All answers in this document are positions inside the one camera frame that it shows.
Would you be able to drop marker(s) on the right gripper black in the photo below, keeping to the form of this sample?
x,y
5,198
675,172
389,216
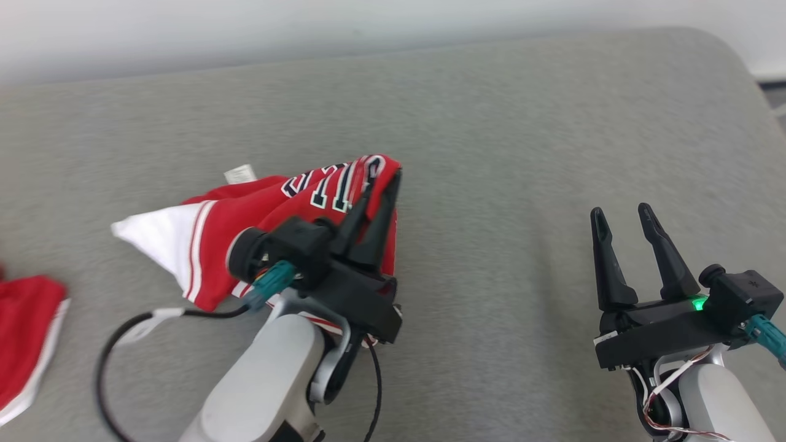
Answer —
x,y
657,331

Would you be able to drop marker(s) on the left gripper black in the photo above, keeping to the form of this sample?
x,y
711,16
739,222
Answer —
x,y
362,298

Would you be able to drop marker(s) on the red basketball jersey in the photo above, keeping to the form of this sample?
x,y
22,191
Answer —
x,y
221,224

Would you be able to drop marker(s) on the red shorts with white trim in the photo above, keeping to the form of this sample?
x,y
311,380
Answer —
x,y
24,325

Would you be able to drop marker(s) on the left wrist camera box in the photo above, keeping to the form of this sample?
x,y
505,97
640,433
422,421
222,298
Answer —
x,y
295,245

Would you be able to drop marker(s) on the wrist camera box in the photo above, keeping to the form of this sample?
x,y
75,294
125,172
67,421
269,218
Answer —
x,y
295,245
743,294

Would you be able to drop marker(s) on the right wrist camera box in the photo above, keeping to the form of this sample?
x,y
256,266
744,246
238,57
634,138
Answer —
x,y
743,294

